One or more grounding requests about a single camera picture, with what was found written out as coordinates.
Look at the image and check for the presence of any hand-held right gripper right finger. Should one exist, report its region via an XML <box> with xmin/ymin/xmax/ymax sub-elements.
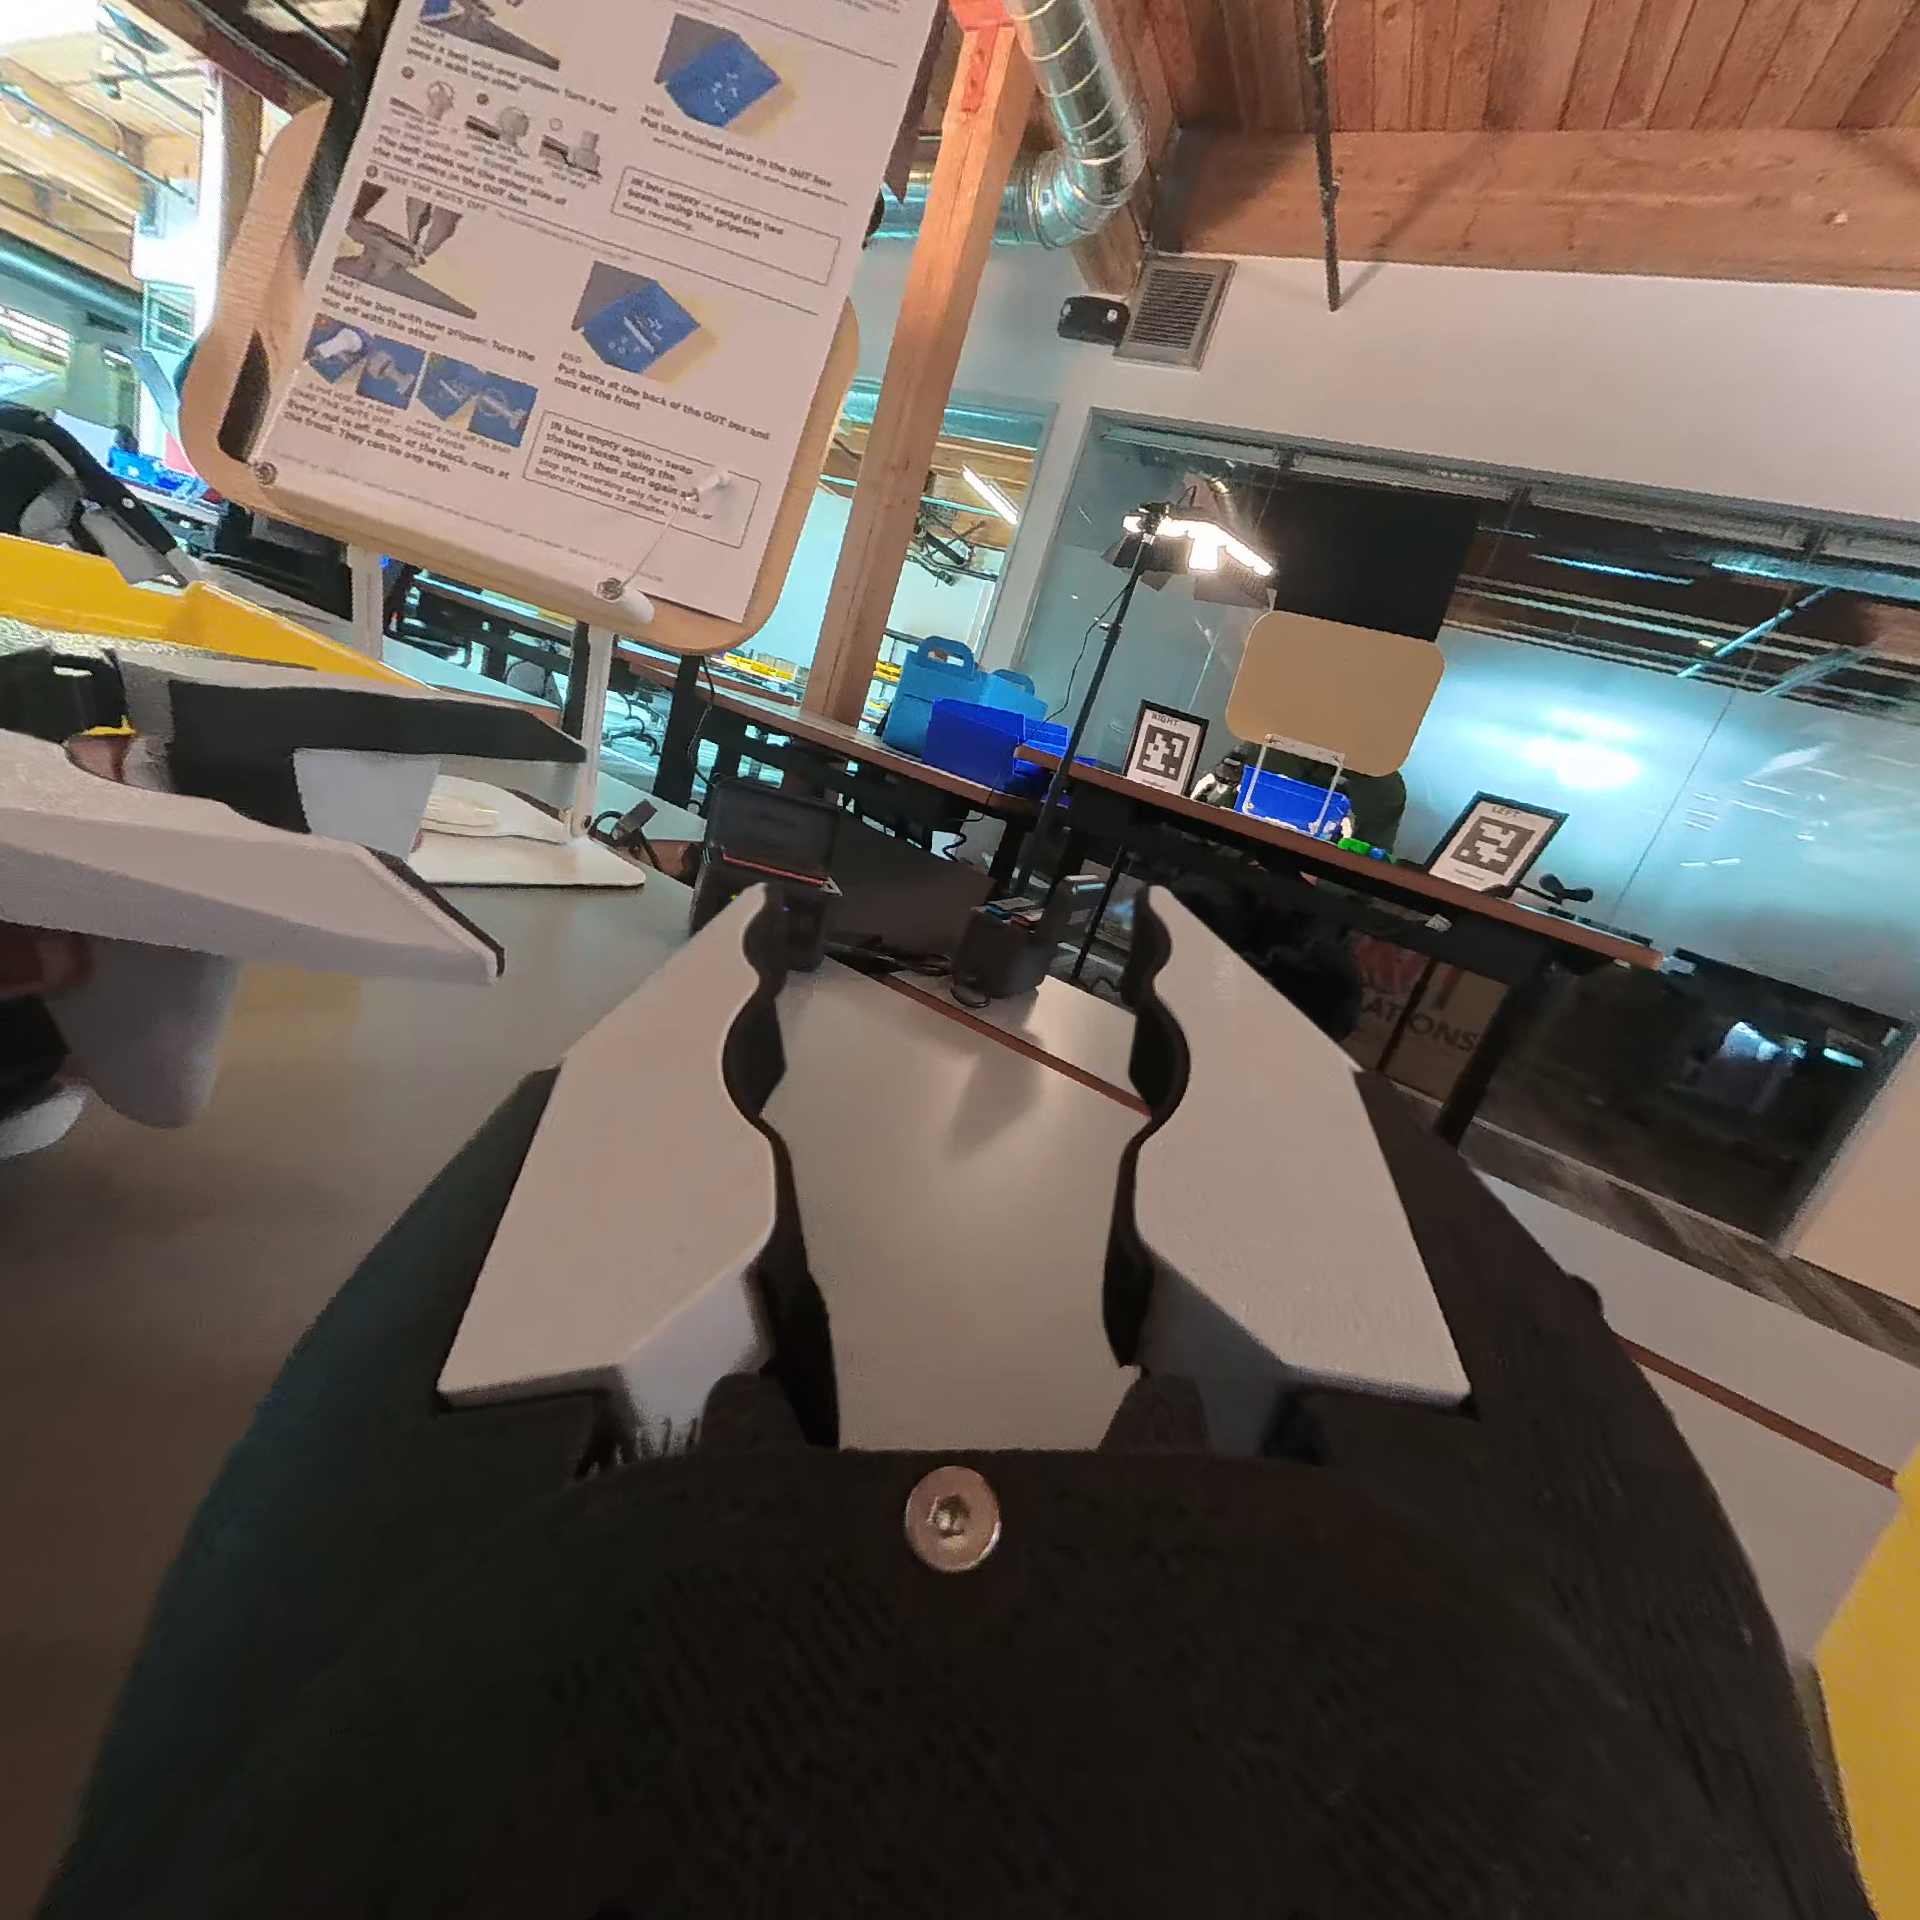
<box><xmin>1097</xmin><ymin>887</ymin><xmax>1472</xmax><ymax>1427</ymax></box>

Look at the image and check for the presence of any yellow plastic bin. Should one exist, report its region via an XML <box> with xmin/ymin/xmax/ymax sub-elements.
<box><xmin>1813</xmin><ymin>1475</ymin><xmax>1920</xmax><ymax>1920</ymax></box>
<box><xmin>0</xmin><ymin>533</ymin><xmax>436</xmax><ymax>695</ymax></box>

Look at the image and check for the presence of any blue plastic bin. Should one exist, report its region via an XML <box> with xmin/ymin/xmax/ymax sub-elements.
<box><xmin>1234</xmin><ymin>762</ymin><xmax>1354</xmax><ymax>843</ymax></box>
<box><xmin>924</xmin><ymin>695</ymin><xmax>1073</xmax><ymax>794</ymax></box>

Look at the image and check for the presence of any black screen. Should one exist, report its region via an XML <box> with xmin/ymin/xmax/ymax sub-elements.
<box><xmin>1243</xmin><ymin>477</ymin><xmax>1485</xmax><ymax>646</ymax></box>

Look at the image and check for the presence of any wooden instruction board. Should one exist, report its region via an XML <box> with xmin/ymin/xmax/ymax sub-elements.
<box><xmin>177</xmin><ymin>0</ymin><xmax>949</xmax><ymax>656</ymax></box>

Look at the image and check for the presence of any framed marker tag sign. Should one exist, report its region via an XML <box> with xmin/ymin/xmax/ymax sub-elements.
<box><xmin>1125</xmin><ymin>700</ymin><xmax>1212</xmax><ymax>795</ymax></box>
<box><xmin>1421</xmin><ymin>794</ymin><xmax>1569</xmax><ymax>899</ymax></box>

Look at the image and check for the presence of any black battery charger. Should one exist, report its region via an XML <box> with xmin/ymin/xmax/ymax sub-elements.
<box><xmin>949</xmin><ymin>875</ymin><xmax>1115</xmax><ymax>1010</ymax></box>

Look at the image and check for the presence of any hanging metal rod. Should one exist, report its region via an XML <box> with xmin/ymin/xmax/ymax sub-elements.
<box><xmin>1301</xmin><ymin>0</ymin><xmax>1347</xmax><ymax>310</ymax></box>

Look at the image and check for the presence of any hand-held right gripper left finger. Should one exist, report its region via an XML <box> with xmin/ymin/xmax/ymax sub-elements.
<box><xmin>436</xmin><ymin>884</ymin><xmax>843</xmax><ymax>1449</ymax></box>

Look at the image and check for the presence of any brown edged desk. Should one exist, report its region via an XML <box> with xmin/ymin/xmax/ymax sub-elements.
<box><xmin>1016</xmin><ymin>742</ymin><xmax>1670</xmax><ymax>1151</ymax></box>
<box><xmin>617</xmin><ymin>646</ymin><xmax>1052</xmax><ymax>856</ymax></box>

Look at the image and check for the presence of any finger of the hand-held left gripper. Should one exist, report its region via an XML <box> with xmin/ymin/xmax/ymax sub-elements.
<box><xmin>0</xmin><ymin>736</ymin><xmax>508</xmax><ymax>1130</ymax></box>
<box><xmin>114</xmin><ymin>655</ymin><xmax>590</xmax><ymax>859</ymax></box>

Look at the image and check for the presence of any printed cardboard box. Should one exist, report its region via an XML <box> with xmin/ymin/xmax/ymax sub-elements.
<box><xmin>1356</xmin><ymin>944</ymin><xmax>1501</xmax><ymax>1083</ymax></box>

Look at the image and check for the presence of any black power station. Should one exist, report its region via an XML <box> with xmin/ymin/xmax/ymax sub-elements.
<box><xmin>689</xmin><ymin>775</ymin><xmax>845</xmax><ymax>977</ymax></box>

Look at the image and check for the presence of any black chair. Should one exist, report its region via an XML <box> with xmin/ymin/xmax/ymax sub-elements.
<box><xmin>0</xmin><ymin>402</ymin><xmax>201</xmax><ymax>591</ymax></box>

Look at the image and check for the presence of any beige board on stand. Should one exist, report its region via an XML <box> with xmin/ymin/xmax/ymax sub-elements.
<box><xmin>1224</xmin><ymin>610</ymin><xmax>1449</xmax><ymax>782</ymax></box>

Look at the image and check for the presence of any studio light on tripod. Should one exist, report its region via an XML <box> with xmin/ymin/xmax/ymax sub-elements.
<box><xmin>1035</xmin><ymin>501</ymin><xmax>1282</xmax><ymax>904</ymax></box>

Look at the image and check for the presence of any grey wall vent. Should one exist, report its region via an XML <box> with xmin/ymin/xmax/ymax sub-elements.
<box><xmin>1115</xmin><ymin>252</ymin><xmax>1238</xmax><ymax>373</ymax></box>

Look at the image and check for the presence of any silver ventilation duct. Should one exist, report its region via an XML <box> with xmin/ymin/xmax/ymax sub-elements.
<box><xmin>877</xmin><ymin>0</ymin><xmax>1192</xmax><ymax>252</ymax></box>

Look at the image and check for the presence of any wooden post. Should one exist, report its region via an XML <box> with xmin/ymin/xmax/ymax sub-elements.
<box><xmin>798</xmin><ymin>0</ymin><xmax>1039</xmax><ymax>726</ymax></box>

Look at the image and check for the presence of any blue tool caddy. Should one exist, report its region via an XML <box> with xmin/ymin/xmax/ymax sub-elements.
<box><xmin>881</xmin><ymin>636</ymin><xmax>1052</xmax><ymax>758</ymax></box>

